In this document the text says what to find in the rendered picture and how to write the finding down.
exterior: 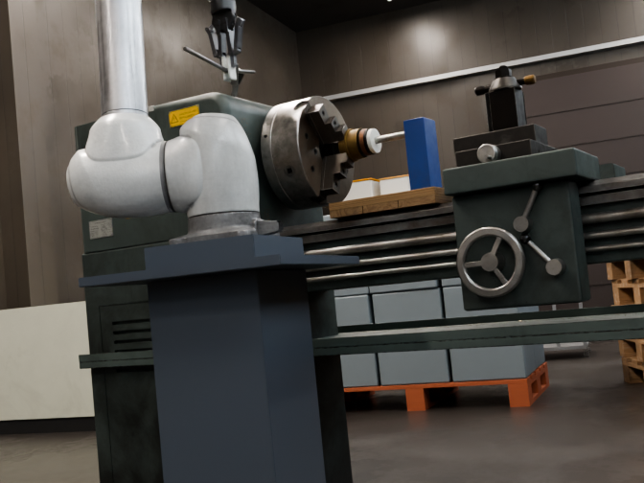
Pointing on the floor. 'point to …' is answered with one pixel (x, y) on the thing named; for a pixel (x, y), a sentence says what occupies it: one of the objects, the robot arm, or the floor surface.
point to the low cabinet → (45, 370)
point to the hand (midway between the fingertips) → (228, 68)
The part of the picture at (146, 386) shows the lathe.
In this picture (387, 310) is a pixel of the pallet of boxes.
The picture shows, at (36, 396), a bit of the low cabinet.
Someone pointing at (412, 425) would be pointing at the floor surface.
